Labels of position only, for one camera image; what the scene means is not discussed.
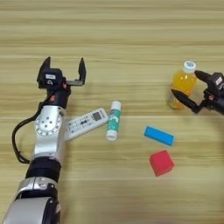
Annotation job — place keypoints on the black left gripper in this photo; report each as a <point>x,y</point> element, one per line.
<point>58,96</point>

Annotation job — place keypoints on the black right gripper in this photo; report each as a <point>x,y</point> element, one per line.
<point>215,102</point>

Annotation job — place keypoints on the orange juice bottle white cap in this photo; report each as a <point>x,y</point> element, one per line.
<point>183,81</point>

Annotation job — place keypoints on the white green glue stick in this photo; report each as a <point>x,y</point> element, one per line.
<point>113,121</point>

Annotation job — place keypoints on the red cube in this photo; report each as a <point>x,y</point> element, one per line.
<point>162,163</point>

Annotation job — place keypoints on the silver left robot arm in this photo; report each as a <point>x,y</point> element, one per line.
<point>46,137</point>

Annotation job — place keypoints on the left gripper small black box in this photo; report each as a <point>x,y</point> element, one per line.
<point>51,77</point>

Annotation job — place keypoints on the gripper small black box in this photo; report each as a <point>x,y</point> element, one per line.
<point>217,81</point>
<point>51,77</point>

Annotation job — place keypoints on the right gripper small black box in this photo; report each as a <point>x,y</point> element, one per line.
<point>217,81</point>

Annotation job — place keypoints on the white remote control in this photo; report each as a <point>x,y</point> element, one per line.
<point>86,124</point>

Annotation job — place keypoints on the blue rectangular block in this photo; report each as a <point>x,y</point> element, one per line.
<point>159,136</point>

